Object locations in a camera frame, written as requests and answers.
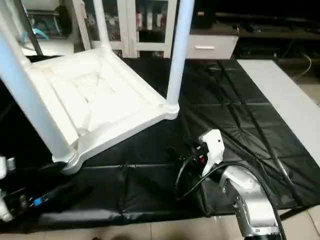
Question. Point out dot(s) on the white plastic table leg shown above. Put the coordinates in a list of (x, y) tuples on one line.
[(101, 22), (179, 55), (12, 30), (35, 105)]

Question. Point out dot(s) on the white plastic table top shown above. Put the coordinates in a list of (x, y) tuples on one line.
[(100, 95)]

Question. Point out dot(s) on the black plastic mat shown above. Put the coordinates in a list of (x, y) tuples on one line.
[(240, 110)]

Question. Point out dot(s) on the white drawer unit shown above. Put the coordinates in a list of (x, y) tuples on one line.
[(210, 47)]

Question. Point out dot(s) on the white glass-door cabinet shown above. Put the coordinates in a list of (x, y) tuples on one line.
[(125, 30)]

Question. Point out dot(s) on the black low cabinet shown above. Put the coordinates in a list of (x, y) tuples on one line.
[(265, 20)]

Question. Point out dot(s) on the light blue plastic object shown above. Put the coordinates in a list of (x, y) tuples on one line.
[(39, 34)]

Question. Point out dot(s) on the grey metal pole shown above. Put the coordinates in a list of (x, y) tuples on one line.
[(31, 27)]

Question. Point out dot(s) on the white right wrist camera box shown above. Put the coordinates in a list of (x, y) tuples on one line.
[(212, 147)]

